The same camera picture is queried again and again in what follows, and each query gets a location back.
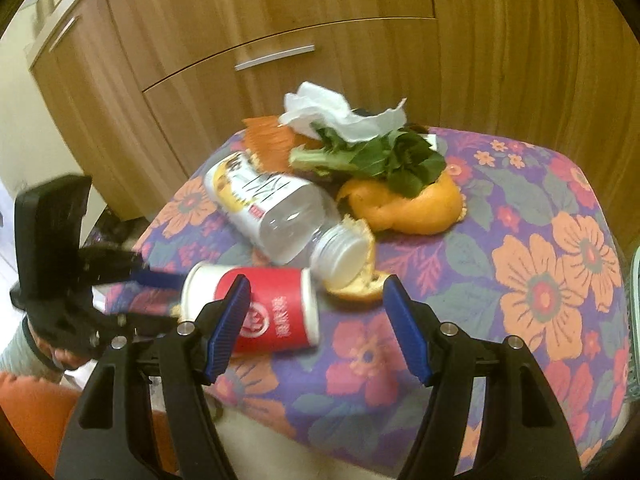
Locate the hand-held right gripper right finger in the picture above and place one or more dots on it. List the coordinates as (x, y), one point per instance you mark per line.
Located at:
(405, 332)

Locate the orange cushion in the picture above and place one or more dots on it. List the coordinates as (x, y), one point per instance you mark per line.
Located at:
(35, 410)

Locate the wooden cabinet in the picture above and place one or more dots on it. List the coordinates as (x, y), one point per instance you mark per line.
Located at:
(350, 0)

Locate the red and white paper cup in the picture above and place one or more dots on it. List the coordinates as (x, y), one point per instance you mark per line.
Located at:
(280, 310)

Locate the large orange peel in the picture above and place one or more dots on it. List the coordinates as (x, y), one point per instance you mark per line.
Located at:
(400, 212)

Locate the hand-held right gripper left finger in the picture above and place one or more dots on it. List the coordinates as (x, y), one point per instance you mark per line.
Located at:
(230, 327)

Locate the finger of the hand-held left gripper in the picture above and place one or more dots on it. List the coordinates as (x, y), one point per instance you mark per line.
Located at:
(145, 325)
(160, 279)

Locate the leafy green vegetable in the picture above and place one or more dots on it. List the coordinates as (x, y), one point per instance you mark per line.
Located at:
(380, 160)

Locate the white tissue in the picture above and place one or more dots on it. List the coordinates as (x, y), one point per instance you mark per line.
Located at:
(325, 107)

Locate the clear plastic bottle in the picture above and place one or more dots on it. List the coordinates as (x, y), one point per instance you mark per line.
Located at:
(280, 210)

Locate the orange snack packet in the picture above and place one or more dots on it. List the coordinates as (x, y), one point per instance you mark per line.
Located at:
(270, 142)

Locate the floral tablecloth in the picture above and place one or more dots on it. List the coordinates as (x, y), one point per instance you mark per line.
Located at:
(500, 240)

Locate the small orange peel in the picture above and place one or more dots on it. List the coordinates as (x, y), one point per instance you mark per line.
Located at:
(360, 289)

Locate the person's left forearm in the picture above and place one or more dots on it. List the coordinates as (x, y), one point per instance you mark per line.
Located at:
(17, 350)

